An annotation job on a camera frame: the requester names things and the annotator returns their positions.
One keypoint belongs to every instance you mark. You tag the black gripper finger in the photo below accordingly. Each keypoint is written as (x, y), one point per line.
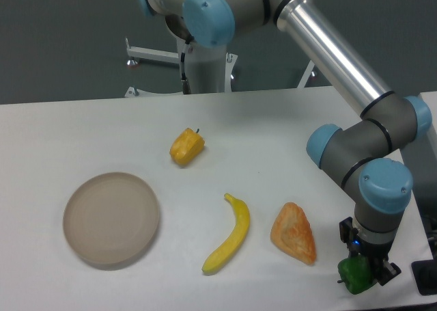
(382, 270)

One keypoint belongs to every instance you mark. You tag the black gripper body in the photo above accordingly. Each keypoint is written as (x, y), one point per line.
(372, 245)

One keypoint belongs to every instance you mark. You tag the green toy pepper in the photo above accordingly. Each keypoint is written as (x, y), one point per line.
(356, 274)

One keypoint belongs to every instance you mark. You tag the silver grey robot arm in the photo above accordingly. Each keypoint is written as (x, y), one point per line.
(357, 158)

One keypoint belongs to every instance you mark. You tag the yellow toy pepper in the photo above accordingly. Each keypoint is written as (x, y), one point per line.
(186, 147)

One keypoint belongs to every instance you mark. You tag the beige round plate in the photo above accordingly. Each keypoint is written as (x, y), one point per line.
(111, 220)

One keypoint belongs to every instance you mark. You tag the black device at edge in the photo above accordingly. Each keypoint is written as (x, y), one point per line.
(424, 272)

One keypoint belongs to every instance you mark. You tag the orange toy pastry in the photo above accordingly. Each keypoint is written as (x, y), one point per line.
(291, 232)

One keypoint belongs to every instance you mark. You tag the yellow toy banana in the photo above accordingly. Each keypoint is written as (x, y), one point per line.
(227, 249)

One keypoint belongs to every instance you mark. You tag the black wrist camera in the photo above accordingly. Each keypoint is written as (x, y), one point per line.
(346, 231)

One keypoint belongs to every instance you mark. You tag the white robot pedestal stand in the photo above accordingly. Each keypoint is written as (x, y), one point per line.
(245, 65)

